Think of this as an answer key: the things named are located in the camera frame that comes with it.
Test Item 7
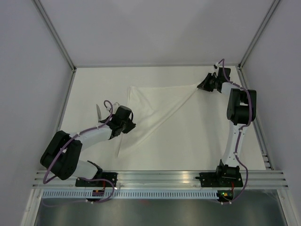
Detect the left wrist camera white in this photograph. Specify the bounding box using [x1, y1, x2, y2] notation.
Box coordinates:
[104, 101, 120, 114]

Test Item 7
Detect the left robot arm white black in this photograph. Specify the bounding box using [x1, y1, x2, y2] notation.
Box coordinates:
[40, 105, 136, 186]

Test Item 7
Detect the aluminium front rail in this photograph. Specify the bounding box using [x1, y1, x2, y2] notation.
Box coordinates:
[32, 170, 288, 190]

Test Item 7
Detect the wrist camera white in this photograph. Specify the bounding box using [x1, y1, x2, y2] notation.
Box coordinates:
[104, 101, 120, 114]
[213, 62, 220, 74]

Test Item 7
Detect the white slotted cable duct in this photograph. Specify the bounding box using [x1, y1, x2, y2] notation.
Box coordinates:
[42, 189, 218, 199]

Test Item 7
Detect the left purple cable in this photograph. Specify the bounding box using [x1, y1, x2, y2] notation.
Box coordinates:
[42, 100, 116, 208]

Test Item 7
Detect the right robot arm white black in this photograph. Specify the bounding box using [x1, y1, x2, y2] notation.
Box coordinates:
[196, 65, 257, 187]

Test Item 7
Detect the aluminium frame post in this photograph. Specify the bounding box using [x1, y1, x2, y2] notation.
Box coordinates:
[238, 0, 282, 70]
[32, 0, 76, 72]

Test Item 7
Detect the right aluminium frame post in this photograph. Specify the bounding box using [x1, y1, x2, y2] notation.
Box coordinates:
[238, 0, 282, 70]

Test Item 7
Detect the silver table knife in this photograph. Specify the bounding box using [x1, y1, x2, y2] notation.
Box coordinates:
[96, 104, 102, 123]

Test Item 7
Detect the left side aluminium rail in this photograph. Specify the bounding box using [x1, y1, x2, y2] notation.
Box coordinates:
[48, 68, 77, 142]

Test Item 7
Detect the white cloth napkin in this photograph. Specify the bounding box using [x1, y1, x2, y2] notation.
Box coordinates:
[118, 84, 197, 158]

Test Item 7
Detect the right side aluminium rail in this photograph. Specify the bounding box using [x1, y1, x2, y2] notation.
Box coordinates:
[237, 67, 275, 170]

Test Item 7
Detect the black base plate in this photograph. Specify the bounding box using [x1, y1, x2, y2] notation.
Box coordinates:
[75, 172, 118, 187]
[195, 172, 244, 188]

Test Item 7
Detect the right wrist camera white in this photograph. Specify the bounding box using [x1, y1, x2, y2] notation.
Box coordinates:
[213, 62, 220, 74]

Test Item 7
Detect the aluminium rail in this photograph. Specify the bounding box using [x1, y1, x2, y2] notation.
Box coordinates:
[48, 68, 77, 142]
[32, 170, 288, 190]
[237, 67, 275, 170]

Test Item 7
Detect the left aluminium frame post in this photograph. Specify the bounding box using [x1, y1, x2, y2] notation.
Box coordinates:
[32, 0, 76, 72]

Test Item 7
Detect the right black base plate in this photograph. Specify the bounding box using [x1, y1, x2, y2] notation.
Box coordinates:
[195, 172, 244, 188]

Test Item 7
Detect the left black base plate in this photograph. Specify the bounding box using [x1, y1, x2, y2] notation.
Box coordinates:
[75, 172, 118, 187]

